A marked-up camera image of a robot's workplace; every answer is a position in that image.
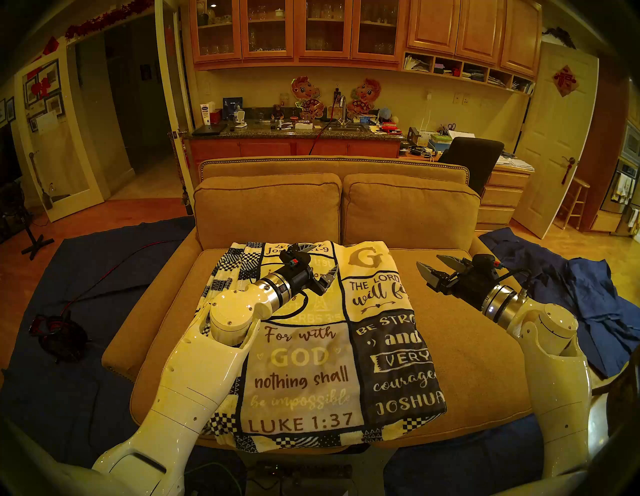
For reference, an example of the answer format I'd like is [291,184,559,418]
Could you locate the red garland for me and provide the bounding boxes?
[65,0,155,41]

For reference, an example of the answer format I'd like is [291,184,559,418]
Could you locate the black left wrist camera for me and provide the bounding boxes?
[279,248,313,273]

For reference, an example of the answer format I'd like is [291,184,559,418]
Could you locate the long handled dustpan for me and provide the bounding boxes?
[28,151,54,211]

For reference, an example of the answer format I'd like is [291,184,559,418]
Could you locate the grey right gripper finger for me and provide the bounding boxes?
[416,261,446,293]
[436,254,470,273]

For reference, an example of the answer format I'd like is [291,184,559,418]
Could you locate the steel wall oven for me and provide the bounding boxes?
[600,160,640,216]

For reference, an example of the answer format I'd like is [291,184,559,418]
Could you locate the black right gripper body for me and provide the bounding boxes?
[439,270,498,311]

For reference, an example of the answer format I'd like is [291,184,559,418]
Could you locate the wooden desk with drawers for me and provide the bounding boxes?
[400,150,536,232]

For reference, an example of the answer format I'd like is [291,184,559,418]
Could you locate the white narrow open door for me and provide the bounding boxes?
[155,0,196,206]

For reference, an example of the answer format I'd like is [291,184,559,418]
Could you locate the red floor cable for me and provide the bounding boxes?
[60,240,178,317]

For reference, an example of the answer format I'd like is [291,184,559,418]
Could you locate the steel microwave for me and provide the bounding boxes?
[621,122,640,166]

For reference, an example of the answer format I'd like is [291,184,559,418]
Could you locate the red diamond door sign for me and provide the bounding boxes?
[552,65,579,97]

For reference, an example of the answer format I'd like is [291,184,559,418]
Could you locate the red counter cable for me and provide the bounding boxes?
[309,97,342,156]

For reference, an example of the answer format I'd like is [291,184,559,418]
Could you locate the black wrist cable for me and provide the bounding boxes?
[495,267,535,303]
[270,292,310,321]

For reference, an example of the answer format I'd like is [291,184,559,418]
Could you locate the black and red floor device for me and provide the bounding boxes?
[28,312,90,363]

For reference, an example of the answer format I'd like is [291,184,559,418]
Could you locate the black power strip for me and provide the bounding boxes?
[245,462,356,488]

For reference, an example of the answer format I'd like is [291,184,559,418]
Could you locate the yellow sofa seat cushion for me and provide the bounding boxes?
[390,248,533,448]
[130,248,236,441]

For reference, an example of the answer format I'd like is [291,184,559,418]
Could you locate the yellow loveseat sofa frame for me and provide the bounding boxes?
[101,156,546,451]

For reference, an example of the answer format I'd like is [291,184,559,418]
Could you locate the white glass french door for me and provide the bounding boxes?
[14,45,106,222]

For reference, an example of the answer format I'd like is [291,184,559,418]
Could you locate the cream panel door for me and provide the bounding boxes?
[512,41,599,240]

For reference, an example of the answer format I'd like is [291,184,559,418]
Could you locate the black office chair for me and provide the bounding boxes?
[438,137,505,197]

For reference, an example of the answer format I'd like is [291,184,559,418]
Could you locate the hanging kitchen towels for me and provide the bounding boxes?
[612,172,636,203]

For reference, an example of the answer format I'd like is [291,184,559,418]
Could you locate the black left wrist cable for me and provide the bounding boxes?
[270,292,310,321]

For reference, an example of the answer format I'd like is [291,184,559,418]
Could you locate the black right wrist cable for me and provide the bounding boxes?
[495,267,535,303]

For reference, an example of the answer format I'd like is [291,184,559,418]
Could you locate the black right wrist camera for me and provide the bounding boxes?
[471,253,502,276]

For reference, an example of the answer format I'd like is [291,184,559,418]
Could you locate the black standing fan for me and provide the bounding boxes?
[0,182,55,261]

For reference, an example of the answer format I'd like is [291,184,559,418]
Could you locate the stack of papers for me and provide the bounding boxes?
[495,154,535,172]

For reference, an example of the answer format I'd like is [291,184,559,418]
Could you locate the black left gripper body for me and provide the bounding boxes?
[282,265,328,302]

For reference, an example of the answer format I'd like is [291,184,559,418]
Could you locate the black television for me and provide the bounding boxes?
[0,125,23,187]

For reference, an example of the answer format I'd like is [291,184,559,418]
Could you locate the wooden wall cabinets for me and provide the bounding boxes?
[189,0,543,96]

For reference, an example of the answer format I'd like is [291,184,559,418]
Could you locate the wooden stool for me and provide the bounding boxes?
[557,177,591,231]

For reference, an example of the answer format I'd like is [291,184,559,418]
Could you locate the printed scripture fleece blanket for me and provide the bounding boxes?
[197,241,447,453]

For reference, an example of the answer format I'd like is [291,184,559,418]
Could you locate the crumpled dark blue cloth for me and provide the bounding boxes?
[480,227,640,379]

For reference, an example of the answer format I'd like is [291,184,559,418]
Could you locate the wooden counter with stone top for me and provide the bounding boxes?
[182,120,403,173]

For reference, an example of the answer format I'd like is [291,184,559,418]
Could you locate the dark ornament above door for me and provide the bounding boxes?
[542,27,576,48]

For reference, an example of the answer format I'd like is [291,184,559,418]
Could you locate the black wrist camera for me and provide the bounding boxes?
[471,253,502,276]
[279,248,313,273]

